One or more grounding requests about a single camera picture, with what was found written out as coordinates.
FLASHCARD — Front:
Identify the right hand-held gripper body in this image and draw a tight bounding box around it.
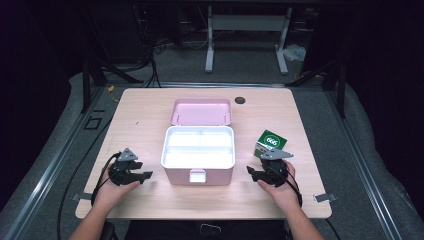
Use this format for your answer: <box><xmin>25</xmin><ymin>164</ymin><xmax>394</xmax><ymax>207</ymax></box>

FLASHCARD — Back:
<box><xmin>259</xmin><ymin>148</ymin><xmax>295</xmax><ymax>188</ymax></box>

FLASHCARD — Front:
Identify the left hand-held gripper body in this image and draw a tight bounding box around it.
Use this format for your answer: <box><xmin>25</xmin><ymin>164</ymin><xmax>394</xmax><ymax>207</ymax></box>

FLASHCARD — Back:
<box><xmin>108</xmin><ymin>148</ymin><xmax>139</xmax><ymax>187</ymax></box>

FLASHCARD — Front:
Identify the green and white carton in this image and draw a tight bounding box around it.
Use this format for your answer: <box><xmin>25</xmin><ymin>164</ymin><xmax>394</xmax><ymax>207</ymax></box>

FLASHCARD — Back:
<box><xmin>253</xmin><ymin>129</ymin><xmax>288</xmax><ymax>159</ymax></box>

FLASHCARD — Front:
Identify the white tray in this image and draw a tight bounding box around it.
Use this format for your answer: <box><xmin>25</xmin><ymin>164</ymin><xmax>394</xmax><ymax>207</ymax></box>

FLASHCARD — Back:
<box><xmin>162</xmin><ymin>126</ymin><xmax>235</xmax><ymax>169</ymax></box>

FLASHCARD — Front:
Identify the pink storage box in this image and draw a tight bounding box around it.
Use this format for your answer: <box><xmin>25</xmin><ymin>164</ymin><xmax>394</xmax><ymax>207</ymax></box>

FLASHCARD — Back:
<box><xmin>160</xmin><ymin>98</ymin><xmax>236</xmax><ymax>187</ymax></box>

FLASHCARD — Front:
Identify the person's left hand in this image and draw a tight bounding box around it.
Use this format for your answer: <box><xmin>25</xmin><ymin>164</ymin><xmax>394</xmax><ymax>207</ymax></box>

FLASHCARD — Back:
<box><xmin>93</xmin><ymin>166</ymin><xmax>141</xmax><ymax>208</ymax></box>

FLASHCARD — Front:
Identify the person's right hand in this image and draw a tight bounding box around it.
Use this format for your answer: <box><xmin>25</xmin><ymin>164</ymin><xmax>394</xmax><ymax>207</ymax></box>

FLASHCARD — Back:
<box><xmin>258</xmin><ymin>160</ymin><xmax>301</xmax><ymax>211</ymax></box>

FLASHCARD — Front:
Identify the person's dark clothing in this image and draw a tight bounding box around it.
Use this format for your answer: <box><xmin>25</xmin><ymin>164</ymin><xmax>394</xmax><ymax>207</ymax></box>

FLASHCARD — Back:
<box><xmin>124</xmin><ymin>219</ymin><xmax>294</xmax><ymax>240</ymax></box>

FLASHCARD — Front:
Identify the black chair part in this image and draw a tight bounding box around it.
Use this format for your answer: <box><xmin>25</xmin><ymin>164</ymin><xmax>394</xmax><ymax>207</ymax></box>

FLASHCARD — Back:
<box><xmin>99</xmin><ymin>221</ymin><xmax>118</xmax><ymax>240</ymax></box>

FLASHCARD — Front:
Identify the black metal stand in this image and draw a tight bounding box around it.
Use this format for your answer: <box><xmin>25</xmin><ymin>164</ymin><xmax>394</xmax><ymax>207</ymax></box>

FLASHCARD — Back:
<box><xmin>81</xmin><ymin>56</ymin><xmax>144</xmax><ymax>114</ymax></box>
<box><xmin>286</xmin><ymin>56</ymin><xmax>348</xmax><ymax>118</ymax></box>

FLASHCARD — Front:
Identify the crumpled white plastic bag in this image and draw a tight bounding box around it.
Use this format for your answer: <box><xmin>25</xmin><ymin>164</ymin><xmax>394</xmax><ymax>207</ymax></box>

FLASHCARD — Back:
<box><xmin>283</xmin><ymin>43</ymin><xmax>307</xmax><ymax>62</ymax></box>

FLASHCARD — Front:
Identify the left hand-held gripper cable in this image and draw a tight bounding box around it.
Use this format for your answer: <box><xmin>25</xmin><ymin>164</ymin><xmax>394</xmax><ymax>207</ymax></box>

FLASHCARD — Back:
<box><xmin>90</xmin><ymin>151</ymin><xmax>123</xmax><ymax>208</ymax></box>

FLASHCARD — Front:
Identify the hand-held gripper cable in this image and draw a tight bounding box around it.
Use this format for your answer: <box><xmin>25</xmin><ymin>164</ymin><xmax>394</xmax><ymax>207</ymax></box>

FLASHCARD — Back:
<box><xmin>266</xmin><ymin>163</ymin><xmax>304</xmax><ymax>208</ymax></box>
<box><xmin>90</xmin><ymin>151</ymin><xmax>123</xmax><ymax>208</ymax></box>

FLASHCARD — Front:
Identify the right hand-held gripper cable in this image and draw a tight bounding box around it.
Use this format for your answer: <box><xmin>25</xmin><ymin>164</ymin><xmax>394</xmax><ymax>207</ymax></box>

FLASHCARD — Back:
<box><xmin>266</xmin><ymin>163</ymin><xmax>304</xmax><ymax>208</ymax></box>

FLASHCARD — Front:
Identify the grey metal bracket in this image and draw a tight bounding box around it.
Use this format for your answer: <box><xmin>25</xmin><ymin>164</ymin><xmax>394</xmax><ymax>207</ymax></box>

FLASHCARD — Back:
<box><xmin>71</xmin><ymin>192</ymin><xmax>93</xmax><ymax>202</ymax></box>
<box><xmin>313</xmin><ymin>193</ymin><xmax>338</xmax><ymax>203</ymax></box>

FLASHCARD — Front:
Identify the aluminium floor rail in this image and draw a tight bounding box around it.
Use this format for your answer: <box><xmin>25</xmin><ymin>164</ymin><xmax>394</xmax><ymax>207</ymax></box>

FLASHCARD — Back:
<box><xmin>324</xmin><ymin>89</ymin><xmax>404</xmax><ymax>240</ymax></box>
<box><xmin>3</xmin><ymin>86</ymin><xmax>108</xmax><ymax>240</ymax></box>

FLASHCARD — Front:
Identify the bundle of black cables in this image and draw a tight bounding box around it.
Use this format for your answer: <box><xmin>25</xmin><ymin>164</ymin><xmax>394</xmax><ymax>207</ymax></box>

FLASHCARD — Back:
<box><xmin>133</xmin><ymin>36</ymin><xmax>168</xmax><ymax>88</ymax></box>

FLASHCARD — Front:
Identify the grey metal table frame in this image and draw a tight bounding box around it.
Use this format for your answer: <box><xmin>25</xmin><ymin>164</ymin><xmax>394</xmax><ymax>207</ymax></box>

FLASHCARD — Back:
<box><xmin>204</xmin><ymin>5</ymin><xmax>293</xmax><ymax>75</ymax></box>

